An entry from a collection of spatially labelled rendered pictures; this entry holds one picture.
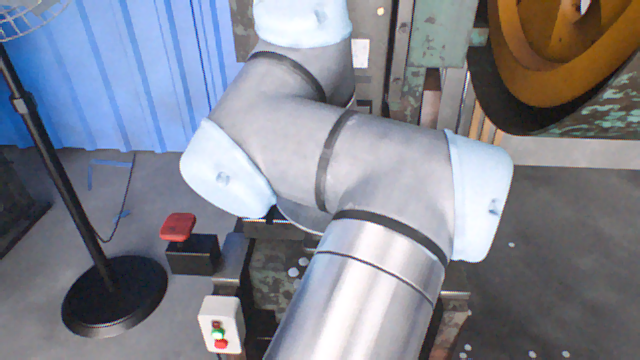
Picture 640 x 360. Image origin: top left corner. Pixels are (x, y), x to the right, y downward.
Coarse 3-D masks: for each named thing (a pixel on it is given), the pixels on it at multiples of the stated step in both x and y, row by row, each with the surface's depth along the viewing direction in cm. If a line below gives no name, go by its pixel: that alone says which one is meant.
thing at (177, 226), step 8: (168, 216) 83; (176, 216) 83; (184, 216) 83; (192, 216) 83; (168, 224) 81; (176, 224) 81; (184, 224) 81; (192, 224) 82; (160, 232) 80; (168, 232) 79; (176, 232) 79; (184, 232) 80; (176, 240) 79; (184, 240) 84
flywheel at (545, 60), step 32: (512, 0) 89; (544, 0) 76; (576, 0) 70; (608, 0) 57; (512, 32) 86; (544, 32) 76; (576, 32) 65; (608, 32) 52; (512, 64) 81; (544, 64) 73; (576, 64) 59; (608, 64) 51; (544, 96) 67; (576, 96) 58
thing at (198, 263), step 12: (192, 240) 85; (204, 240) 85; (216, 240) 87; (168, 252) 83; (180, 252) 83; (192, 252) 83; (204, 252) 83; (216, 252) 87; (168, 264) 85; (180, 264) 85; (192, 264) 84; (204, 264) 84; (216, 264) 87
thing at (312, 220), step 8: (280, 200) 84; (288, 200) 84; (280, 208) 81; (288, 208) 82; (296, 208) 82; (304, 208) 82; (312, 208) 82; (288, 216) 80; (296, 216) 80; (304, 216) 80; (312, 216) 80; (320, 216) 80; (328, 216) 80; (296, 224) 77; (304, 224) 78; (312, 224) 78; (320, 224) 78; (328, 224) 78; (312, 232) 76; (320, 232) 76
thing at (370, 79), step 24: (360, 0) 67; (384, 0) 67; (360, 24) 69; (384, 24) 69; (360, 48) 72; (384, 48) 72; (360, 72) 75; (384, 72) 74; (360, 96) 78; (384, 96) 78
